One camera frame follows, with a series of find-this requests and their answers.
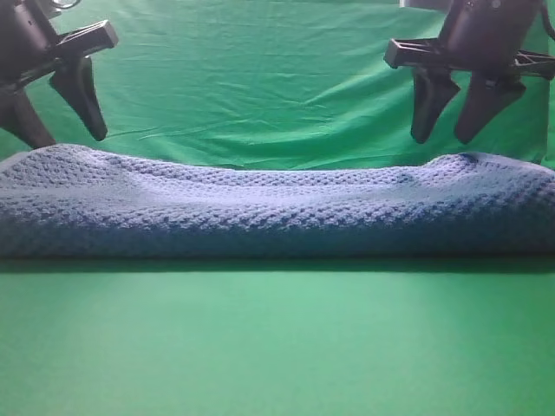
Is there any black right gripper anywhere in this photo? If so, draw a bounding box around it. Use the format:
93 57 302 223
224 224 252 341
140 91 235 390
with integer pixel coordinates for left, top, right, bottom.
384 1 554 144

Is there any blue waffle-weave towel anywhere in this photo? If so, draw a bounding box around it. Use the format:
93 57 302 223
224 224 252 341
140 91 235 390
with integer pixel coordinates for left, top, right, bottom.
1 145 554 258

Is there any green backdrop cloth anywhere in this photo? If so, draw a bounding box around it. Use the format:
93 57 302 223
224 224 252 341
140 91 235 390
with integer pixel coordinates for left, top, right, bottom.
27 1 554 170

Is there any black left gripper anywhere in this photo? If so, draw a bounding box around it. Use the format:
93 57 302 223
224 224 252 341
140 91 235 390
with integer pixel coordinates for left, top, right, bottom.
1 1 119 148

